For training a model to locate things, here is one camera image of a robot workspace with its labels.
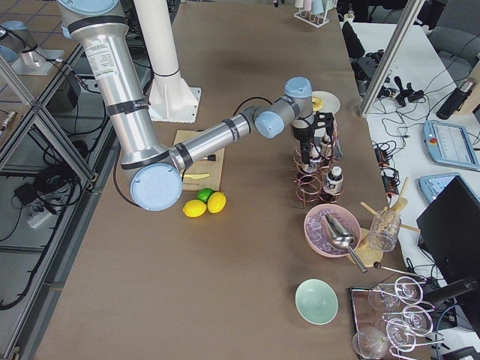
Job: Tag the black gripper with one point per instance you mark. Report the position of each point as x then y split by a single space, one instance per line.
301 134

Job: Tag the tea bottle white cap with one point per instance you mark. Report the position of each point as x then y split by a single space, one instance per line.
308 170

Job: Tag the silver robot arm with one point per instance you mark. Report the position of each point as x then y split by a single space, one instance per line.
154 169

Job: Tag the tea bottle in rack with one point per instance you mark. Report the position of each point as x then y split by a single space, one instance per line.
327 146

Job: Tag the tea bottle at edge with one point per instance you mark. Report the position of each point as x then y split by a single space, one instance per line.
333 185

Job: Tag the wine glass rack tray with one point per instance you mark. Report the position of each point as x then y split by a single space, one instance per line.
391 319

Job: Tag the glazed donut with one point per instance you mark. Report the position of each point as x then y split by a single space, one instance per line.
317 103

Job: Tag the white round plate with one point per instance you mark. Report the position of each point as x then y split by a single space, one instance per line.
331 103

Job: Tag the pink bowl of ice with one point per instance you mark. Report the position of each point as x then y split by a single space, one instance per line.
316 235

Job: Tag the wooden cutting board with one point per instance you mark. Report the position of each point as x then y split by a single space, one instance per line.
214 168

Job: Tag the steel ice scoop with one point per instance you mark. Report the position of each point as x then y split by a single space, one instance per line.
340 238

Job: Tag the yellow lemon upper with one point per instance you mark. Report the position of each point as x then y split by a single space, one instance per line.
216 202

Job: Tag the yellow lemon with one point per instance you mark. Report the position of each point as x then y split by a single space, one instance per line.
194 208
216 202

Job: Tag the green lime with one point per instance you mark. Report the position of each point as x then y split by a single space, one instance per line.
204 194

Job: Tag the yellow plastic knife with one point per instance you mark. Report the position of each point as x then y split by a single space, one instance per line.
196 176

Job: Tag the glass jar on stand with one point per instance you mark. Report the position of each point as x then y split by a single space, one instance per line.
383 235

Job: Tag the wooden cup stand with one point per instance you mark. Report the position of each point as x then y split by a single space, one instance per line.
369 254

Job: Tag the yellow lemon lower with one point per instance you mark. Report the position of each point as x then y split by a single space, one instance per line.
194 208

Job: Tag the teach pendant tablet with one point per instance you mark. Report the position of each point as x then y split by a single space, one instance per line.
449 144
432 185

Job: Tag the white cup rack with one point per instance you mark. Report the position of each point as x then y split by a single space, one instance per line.
314 12

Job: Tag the mint green bowl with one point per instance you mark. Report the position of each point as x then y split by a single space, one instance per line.
316 302

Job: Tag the black thermos bottle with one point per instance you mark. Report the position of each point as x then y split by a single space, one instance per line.
456 99

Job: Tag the black laptop monitor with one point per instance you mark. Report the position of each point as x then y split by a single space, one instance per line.
450 232

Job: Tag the copper wire bottle rack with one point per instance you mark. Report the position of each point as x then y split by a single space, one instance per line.
310 192

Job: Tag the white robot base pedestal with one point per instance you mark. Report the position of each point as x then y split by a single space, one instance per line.
171 98

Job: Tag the aluminium frame post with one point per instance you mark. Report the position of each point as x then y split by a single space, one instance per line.
406 21

